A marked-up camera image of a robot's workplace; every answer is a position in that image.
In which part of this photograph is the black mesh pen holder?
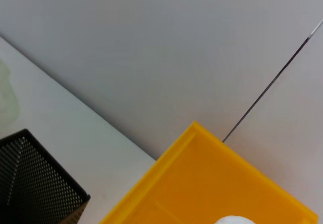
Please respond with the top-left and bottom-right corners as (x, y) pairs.
(0, 129), (91, 224)

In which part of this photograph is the white paper ball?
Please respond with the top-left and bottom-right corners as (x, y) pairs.
(214, 215), (256, 224)

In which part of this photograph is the yellow plastic bin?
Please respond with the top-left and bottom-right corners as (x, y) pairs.
(98, 121), (320, 224)

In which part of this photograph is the pale green glass fruit plate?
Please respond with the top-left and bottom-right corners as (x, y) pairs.
(0, 59), (21, 124)

